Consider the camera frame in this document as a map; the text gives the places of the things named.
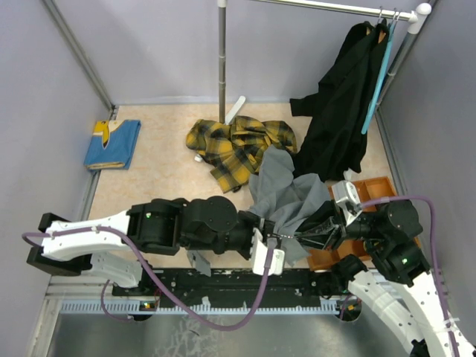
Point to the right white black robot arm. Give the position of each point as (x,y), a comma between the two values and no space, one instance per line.
(419,317)

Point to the folded blue shirt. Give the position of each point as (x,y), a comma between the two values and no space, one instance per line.
(112,145)

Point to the yellow black plaid shirt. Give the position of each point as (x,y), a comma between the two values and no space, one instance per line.
(235,150)

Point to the black hanging garments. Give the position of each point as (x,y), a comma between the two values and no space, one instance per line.
(334,142)

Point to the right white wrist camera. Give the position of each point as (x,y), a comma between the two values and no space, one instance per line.
(346,197)

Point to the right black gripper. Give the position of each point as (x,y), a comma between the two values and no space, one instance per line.
(324,227)

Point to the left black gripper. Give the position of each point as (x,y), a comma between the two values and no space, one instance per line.
(266,227)

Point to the white rack foot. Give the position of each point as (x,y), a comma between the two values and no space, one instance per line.
(234,111)

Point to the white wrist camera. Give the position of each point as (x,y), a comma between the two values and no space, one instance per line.
(346,197)
(267,258)

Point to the metal clothes rack pole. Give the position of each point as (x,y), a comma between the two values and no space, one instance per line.
(222,4)

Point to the horizontal metal clothes rail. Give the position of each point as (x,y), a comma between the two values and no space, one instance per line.
(412,16)

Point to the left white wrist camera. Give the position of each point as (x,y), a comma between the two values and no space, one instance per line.
(267,258)

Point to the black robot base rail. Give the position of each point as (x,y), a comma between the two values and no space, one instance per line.
(237,288)

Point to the grey button-up shirt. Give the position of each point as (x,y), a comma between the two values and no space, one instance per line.
(281,198)

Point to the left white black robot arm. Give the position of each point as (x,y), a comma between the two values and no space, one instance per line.
(161,227)

